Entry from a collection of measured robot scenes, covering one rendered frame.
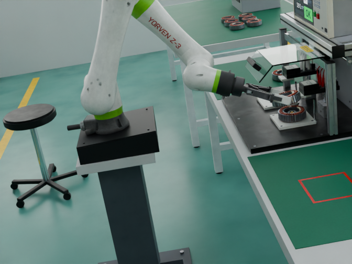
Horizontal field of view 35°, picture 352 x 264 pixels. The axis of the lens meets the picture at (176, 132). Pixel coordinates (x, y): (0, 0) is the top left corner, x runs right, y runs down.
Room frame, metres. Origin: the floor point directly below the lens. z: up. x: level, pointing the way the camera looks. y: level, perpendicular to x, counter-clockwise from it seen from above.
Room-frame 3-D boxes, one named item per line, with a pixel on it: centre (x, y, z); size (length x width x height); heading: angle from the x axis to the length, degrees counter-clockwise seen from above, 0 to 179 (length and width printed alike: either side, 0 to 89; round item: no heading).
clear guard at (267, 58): (2.05, -0.49, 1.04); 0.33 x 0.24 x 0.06; 92
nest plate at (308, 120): (2.09, -0.48, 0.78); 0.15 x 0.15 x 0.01; 2
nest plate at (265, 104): (2.33, -0.47, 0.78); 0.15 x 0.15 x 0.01; 2
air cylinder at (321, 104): (2.09, -0.62, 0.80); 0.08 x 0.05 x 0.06; 2
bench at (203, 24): (4.59, -0.59, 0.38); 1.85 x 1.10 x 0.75; 2
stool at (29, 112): (3.43, 0.92, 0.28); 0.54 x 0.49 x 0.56; 92
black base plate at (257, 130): (2.21, -0.49, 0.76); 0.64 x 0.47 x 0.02; 2
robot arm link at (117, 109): (2.17, 0.27, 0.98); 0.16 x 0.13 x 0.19; 179
